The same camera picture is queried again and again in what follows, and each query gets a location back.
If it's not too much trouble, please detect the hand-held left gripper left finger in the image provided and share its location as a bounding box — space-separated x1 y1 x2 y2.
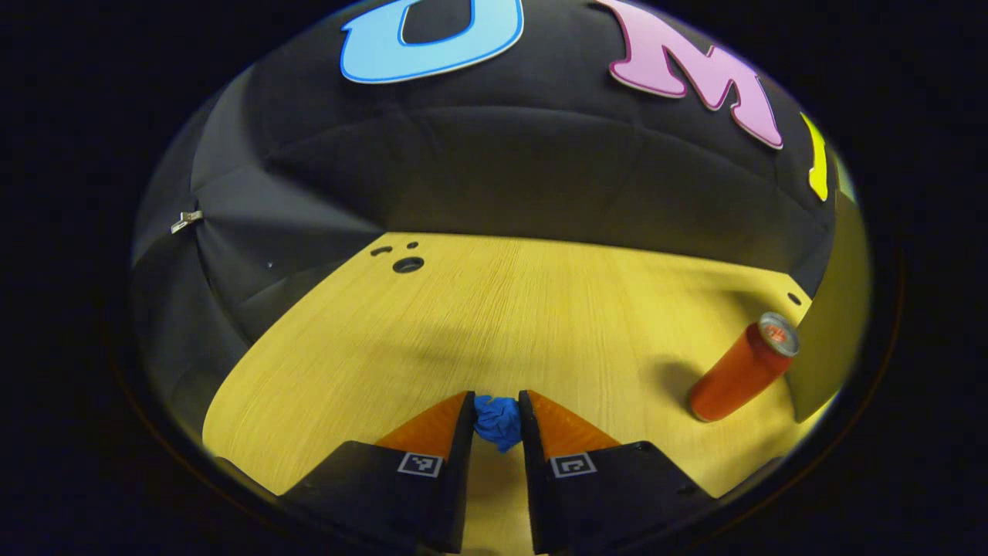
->
279 391 476 554

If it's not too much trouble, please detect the blue paper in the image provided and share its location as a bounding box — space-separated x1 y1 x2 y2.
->
473 395 523 453

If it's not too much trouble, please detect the pale green desktop garbage bin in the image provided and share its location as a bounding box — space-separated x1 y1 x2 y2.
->
786 154 871 423

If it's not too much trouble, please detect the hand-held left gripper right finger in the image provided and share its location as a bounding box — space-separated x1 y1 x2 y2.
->
518 390 715 555

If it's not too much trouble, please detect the orange pop can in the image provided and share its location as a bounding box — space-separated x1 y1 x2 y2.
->
689 312 800 422

